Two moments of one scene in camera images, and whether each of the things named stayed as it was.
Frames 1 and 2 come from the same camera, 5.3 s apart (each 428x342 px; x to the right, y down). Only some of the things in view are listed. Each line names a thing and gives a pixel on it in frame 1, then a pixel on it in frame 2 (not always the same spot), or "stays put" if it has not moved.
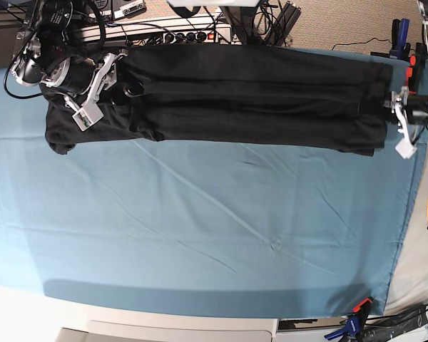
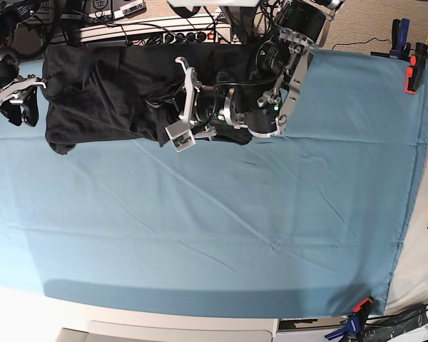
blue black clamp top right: x=400 y=49 stays put
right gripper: x=85 y=79 -> x=4 y=83
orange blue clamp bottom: x=355 y=322 stays put
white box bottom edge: x=233 y=330 stays put
